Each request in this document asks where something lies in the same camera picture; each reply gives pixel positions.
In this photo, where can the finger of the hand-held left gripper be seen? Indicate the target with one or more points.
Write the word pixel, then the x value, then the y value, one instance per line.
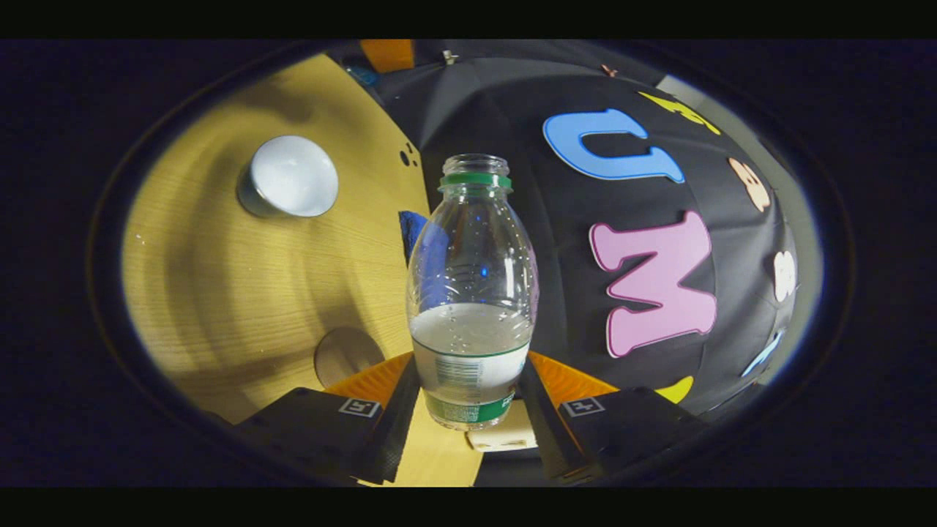
pixel 388 55

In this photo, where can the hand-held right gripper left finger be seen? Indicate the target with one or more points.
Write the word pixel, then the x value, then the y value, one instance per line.
pixel 395 432

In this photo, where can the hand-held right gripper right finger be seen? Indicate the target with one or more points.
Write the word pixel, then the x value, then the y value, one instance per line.
pixel 545 432

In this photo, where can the round brown coaster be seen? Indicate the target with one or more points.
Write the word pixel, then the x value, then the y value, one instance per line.
pixel 344 355

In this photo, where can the clear plastic water bottle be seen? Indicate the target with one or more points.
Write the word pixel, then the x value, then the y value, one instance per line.
pixel 472 329

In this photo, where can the blue towel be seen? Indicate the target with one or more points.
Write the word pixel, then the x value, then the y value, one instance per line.
pixel 411 227

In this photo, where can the black backdrop cloth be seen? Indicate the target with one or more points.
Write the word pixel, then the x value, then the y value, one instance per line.
pixel 571 205

